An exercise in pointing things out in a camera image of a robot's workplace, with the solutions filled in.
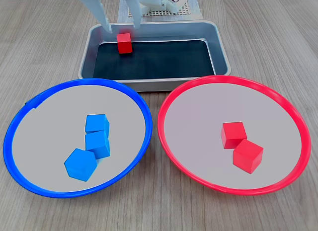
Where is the blue cube block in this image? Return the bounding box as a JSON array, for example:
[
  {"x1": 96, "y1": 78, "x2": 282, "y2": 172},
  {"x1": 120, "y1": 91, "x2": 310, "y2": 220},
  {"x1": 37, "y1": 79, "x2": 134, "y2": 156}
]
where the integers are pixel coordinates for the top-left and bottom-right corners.
[
  {"x1": 84, "y1": 113, "x2": 110, "y2": 134},
  {"x1": 64, "y1": 148, "x2": 98, "y2": 182},
  {"x1": 84, "y1": 130, "x2": 111, "y2": 160}
]

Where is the red cube block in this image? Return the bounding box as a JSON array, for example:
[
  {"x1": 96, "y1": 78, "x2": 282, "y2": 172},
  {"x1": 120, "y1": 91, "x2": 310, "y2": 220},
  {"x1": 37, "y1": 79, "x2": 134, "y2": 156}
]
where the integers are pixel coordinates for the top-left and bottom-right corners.
[
  {"x1": 221, "y1": 121, "x2": 248, "y2": 150},
  {"x1": 233, "y1": 139, "x2": 264, "y2": 174},
  {"x1": 116, "y1": 33, "x2": 134, "y2": 55}
]

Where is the blue rimmed white dish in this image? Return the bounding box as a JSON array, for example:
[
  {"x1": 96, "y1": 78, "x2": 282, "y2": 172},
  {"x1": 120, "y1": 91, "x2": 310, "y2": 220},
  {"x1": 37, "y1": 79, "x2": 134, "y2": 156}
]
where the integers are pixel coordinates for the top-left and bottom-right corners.
[{"x1": 2, "y1": 77, "x2": 153, "y2": 199}]

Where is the silver metal tray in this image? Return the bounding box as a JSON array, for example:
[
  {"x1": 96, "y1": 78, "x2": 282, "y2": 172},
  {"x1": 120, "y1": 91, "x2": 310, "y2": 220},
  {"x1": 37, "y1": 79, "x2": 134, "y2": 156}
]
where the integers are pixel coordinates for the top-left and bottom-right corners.
[{"x1": 78, "y1": 20, "x2": 232, "y2": 92}]

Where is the red rimmed white dish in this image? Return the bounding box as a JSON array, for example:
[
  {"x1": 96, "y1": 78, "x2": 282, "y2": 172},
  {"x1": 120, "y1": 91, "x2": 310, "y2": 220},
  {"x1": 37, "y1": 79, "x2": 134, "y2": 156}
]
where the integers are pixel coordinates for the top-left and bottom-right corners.
[{"x1": 157, "y1": 75, "x2": 312, "y2": 196}]

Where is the black tray liner mat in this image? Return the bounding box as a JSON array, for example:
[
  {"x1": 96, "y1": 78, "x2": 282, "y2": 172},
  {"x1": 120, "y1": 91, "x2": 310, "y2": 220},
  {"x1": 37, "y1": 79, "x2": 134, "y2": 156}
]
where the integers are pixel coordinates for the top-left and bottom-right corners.
[{"x1": 93, "y1": 39, "x2": 216, "y2": 80}]

